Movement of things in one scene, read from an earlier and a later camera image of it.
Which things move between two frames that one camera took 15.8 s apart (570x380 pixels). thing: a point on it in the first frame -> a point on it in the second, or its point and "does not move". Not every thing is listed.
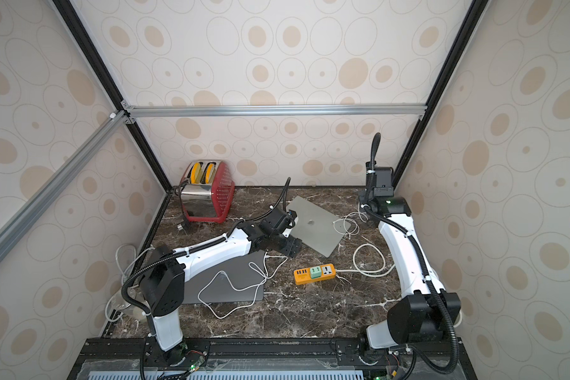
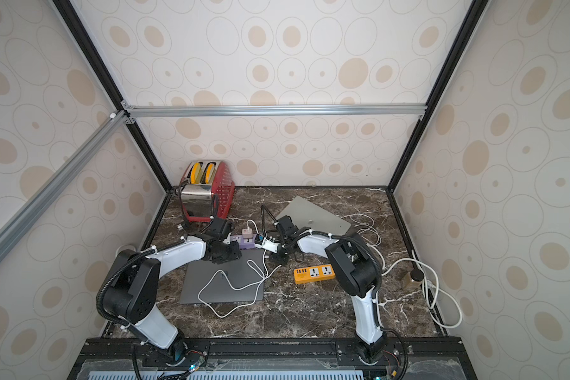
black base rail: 274,359 does not move
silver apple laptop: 314,226 does not move
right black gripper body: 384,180 -> 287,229
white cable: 260,283 does not move
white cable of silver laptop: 347,226 -> 371,228
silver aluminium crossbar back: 367,111 does not move
